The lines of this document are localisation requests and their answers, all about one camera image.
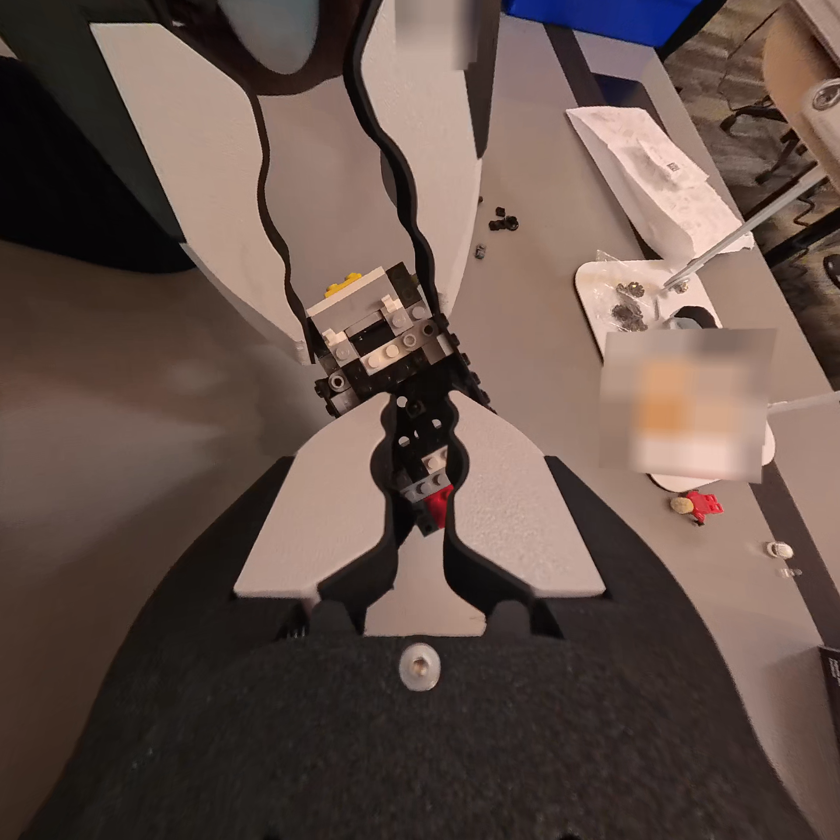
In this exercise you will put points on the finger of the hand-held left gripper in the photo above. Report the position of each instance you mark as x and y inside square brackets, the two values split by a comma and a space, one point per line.
[197, 170]
[433, 164]

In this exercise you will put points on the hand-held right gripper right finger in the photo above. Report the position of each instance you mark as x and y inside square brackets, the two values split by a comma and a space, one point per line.
[525, 518]

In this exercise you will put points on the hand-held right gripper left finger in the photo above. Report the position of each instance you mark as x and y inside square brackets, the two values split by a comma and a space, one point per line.
[315, 512]

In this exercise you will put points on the toy brick vehicle model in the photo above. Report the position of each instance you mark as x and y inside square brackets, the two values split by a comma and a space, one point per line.
[367, 328]

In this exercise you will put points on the person's left forearm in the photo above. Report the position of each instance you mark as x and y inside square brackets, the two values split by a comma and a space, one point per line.
[59, 184]

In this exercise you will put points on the grey desk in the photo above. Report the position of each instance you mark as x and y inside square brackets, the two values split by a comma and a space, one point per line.
[131, 394]

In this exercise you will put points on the cluster of small black bricks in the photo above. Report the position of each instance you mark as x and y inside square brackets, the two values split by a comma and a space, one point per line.
[505, 222]

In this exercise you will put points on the small red toy figure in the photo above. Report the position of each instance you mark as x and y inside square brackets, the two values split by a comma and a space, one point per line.
[703, 506]

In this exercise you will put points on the white book stand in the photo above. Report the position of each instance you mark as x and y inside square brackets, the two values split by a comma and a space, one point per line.
[590, 289]

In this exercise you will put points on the blue plastic bin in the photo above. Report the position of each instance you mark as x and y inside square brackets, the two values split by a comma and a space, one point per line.
[590, 16]

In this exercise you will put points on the white paper bag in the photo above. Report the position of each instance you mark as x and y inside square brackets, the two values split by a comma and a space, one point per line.
[656, 177]

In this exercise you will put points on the clear bag of black parts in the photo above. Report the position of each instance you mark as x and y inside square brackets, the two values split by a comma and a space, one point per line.
[627, 305]

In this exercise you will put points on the grey block with black wavy edge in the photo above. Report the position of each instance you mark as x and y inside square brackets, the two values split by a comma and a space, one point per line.
[689, 321]

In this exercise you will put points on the black toy set box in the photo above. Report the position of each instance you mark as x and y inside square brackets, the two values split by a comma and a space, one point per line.
[830, 676]

